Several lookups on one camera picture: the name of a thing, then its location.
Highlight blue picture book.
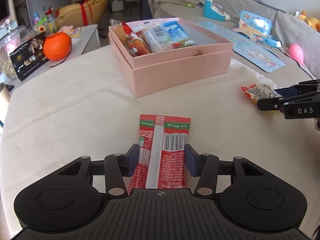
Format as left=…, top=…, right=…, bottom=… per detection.
left=233, top=10, right=282, bottom=48

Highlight blue play mat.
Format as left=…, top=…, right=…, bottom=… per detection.
left=198, top=22, right=286, bottom=73

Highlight bread roll packet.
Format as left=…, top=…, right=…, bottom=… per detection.
left=110, top=19, right=127, bottom=45

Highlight black tea box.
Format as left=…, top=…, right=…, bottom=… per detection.
left=9, top=32, right=49, bottom=81

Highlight pink gift box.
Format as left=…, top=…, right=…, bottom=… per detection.
left=108, top=18, right=233, bottom=97

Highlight red roast duck pouch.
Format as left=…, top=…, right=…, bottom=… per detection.
left=121, top=22, right=151, bottom=57

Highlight glass jar with lid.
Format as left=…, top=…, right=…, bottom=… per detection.
left=0, top=17, right=38, bottom=81

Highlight grey covered sofa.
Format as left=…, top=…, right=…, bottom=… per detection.
left=146, top=0, right=320, bottom=81

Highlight clear wafer packet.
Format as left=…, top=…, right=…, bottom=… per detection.
left=139, top=19, right=173, bottom=53

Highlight orange pumpkin pot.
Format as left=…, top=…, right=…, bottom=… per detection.
left=43, top=32, right=72, bottom=61

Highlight yellow armchair with ribbon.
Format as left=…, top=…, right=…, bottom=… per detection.
left=55, top=0, right=108, bottom=30

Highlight biscuit packet red ends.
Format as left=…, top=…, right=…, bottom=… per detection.
left=136, top=30, right=152, bottom=51

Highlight pink balloon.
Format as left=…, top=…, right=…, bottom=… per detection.
left=289, top=44, right=304, bottom=64

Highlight white red-edged snack packet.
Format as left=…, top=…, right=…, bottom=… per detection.
left=241, top=83, right=280, bottom=103

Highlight blue white snack bag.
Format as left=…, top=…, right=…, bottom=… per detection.
left=163, top=21, right=196, bottom=49

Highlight pink plush toy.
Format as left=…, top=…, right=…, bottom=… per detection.
left=59, top=25, right=74, bottom=35

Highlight teal toy on sofa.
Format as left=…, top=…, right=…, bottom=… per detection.
left=204, top=0, right=231, bottom=21

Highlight long red snack packet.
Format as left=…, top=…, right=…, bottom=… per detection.
left=129, top=114, right=191, bottom=193

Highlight white mug with lid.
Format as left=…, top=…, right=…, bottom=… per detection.
left=0, top=82, right=14, bottom=129

